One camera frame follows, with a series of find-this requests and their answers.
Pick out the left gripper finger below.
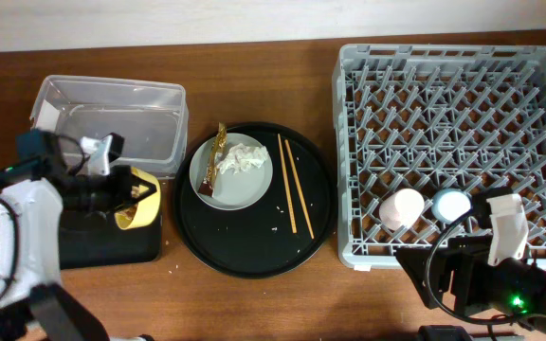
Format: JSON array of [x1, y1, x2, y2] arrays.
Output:
[[116, 192, 153, 211], [130, 167, 157, 194]]

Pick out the yellow bowl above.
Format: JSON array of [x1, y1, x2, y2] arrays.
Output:
[[114, 167, 161, 230]]

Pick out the pink cup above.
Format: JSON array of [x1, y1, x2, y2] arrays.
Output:
[[379, 188, 425, 230]]

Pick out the blue cup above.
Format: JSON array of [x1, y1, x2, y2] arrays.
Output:
[[431, 188, 472, 224]]

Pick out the white tissue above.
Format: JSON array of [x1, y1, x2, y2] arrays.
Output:
[[216, 143, 269, 174]]

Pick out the noodle food scraps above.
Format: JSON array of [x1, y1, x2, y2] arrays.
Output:
[[124, 186, 140, 221]]

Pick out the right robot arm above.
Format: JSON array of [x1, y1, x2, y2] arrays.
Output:
[[396, 187, 546, 334]]

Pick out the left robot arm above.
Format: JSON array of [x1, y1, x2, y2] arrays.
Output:
[[0, 129, 161, 340]]

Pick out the grey dishwasher rack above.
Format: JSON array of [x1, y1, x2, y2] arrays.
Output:
[[332, 44, 546, 271]]

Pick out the black rectangular tray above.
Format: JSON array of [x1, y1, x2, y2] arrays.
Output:
[[59, 210, 162, 269]]

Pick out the clear plastic bin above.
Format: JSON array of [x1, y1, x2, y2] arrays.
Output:
[[30, 75, 189, 179]]

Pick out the gold brown snack wrapper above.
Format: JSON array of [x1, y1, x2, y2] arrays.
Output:
[[198, 122, 227, 197]]

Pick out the grey plate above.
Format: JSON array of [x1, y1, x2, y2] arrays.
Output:
[[189, 137, 273, 210]]

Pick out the round black tray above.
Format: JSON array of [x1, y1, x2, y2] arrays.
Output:
[[171, 122, 337, 278]]

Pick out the right wooden chopstick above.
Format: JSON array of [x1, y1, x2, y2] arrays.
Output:
[[284, 139, 315, 240]]

